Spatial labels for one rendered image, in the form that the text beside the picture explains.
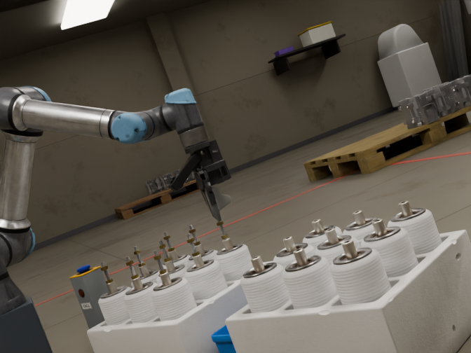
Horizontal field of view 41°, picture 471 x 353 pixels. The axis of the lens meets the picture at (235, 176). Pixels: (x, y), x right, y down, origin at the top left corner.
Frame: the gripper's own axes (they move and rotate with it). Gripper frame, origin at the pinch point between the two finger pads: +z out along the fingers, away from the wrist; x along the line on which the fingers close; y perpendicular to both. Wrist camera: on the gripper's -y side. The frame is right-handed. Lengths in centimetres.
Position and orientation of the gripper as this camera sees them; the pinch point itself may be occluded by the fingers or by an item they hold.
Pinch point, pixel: (215, 217)
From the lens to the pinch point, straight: 171.9
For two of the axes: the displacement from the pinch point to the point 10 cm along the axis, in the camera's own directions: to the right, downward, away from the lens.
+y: 9.1, -3.5, 2.3
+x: -2.3, 0.2, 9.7
